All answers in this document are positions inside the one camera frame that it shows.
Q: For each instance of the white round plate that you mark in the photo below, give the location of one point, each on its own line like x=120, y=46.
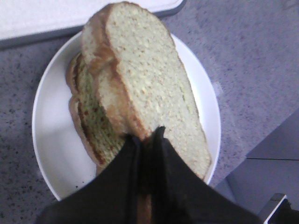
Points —
x=61, y=156

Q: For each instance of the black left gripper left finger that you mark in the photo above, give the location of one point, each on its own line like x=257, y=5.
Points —
x=111, y=198

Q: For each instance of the grey white cutting board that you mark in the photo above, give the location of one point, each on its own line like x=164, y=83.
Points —
x=26, y=21

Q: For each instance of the bread slice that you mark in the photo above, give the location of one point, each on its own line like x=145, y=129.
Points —
x=141, y=81
x=93, y=127

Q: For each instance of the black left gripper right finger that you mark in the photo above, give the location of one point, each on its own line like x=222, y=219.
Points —
x=180, y=197

